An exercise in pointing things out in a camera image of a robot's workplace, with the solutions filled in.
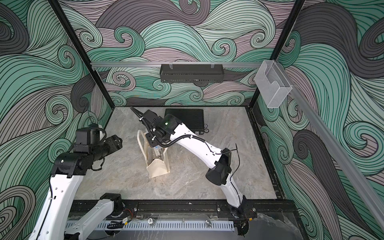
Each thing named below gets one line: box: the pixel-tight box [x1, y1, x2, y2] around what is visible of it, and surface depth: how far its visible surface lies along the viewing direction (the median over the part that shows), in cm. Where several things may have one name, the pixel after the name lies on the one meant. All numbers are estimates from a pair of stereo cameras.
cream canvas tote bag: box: [137, 129, 171, 179], surface depth 85 cm
